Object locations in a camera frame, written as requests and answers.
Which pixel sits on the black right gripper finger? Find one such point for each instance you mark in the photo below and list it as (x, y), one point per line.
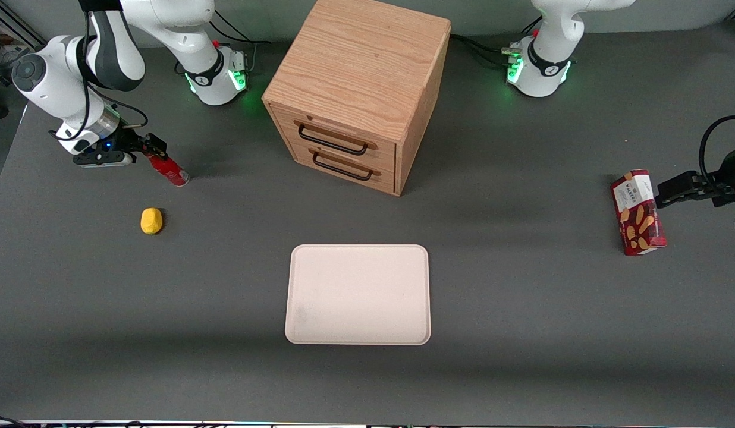
(156, 142)
(148, 154)

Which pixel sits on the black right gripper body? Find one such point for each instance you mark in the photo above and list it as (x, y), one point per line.
(131, 141)

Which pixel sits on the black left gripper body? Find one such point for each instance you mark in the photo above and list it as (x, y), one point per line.
(713, 183)

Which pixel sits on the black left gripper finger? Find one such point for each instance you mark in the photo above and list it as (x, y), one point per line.
(685, 197)
(682, 183)

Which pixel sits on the red coke bottle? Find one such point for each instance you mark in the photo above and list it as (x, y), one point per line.
(172, 172)

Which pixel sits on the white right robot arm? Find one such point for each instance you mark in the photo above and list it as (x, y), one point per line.
(165, 21)

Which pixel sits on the beige plastic tray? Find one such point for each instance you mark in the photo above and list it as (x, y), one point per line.
(358, 294)

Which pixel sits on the red cookie box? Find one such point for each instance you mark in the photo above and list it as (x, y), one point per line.
(638, 214)

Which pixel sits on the yellow lemon toy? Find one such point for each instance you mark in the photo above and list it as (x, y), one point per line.
(151, 221)

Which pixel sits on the wooden two-drawer cabinet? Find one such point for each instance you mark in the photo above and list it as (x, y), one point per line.
(355, 65)

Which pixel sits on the metal frame rail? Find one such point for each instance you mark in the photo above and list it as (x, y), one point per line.
(11, 21)

